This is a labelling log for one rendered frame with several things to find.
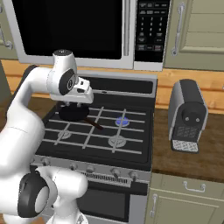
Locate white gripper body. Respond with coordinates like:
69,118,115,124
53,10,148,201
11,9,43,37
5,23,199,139
50,87,95,105

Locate black steel gas stove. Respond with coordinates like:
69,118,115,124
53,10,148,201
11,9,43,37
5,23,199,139
30,69,158,224

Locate black frying pan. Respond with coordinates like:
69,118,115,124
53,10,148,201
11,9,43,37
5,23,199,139
59,104,105,131

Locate silver black microwave oven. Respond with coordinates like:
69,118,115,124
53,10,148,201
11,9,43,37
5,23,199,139
2,0,173,72

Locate black oven door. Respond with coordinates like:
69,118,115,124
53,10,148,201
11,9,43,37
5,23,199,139
74,179,149,224

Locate grey black coffee machine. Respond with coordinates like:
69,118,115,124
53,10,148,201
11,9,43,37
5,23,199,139
167,79,209,154

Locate olive drawer front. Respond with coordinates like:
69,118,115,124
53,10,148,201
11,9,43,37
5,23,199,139
149,172,224,203

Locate olive base cupboard door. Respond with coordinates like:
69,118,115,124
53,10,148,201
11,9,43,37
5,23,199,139
144,187,224,224

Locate silver oven door handle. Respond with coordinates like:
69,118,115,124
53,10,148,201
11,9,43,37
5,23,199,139
78,171,133,188

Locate silver microwave door handle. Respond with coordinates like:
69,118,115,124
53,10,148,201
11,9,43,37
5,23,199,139
122,0,131,57

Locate silver wall cupboard handle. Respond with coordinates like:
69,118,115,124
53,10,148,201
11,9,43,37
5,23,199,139
0,22,14,50
171,2,186,57

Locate olive wall cupboard door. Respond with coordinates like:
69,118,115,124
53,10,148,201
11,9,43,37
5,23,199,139
0,0,19,61
163,0,224,72

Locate silver base cupboard handle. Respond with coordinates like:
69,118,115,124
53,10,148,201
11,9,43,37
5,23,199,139
150,193,158,219

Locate silver drawer handle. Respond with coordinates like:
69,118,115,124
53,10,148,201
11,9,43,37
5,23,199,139
182,180,207,193

